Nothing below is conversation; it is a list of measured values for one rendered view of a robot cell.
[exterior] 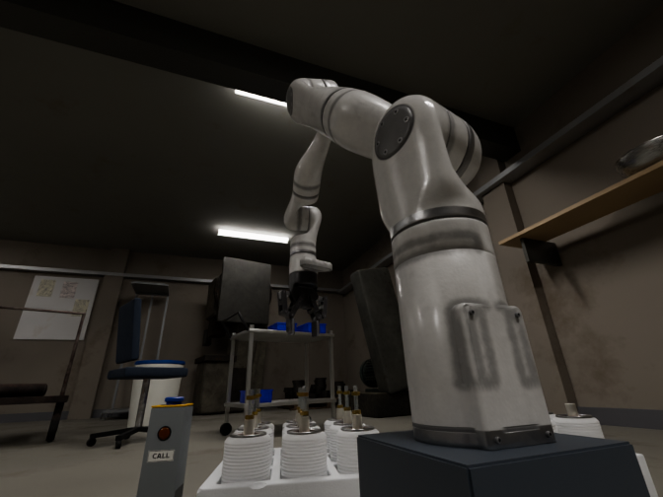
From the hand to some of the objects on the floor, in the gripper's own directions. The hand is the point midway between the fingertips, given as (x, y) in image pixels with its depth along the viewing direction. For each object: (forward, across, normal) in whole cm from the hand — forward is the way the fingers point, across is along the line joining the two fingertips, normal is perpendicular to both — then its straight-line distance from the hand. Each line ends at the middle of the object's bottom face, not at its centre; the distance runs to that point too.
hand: (303, 330), depth 78 cm
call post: (+47, +23, -18) cm, 55 cm away
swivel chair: (+44, -6, -247) cm, 251 cm away
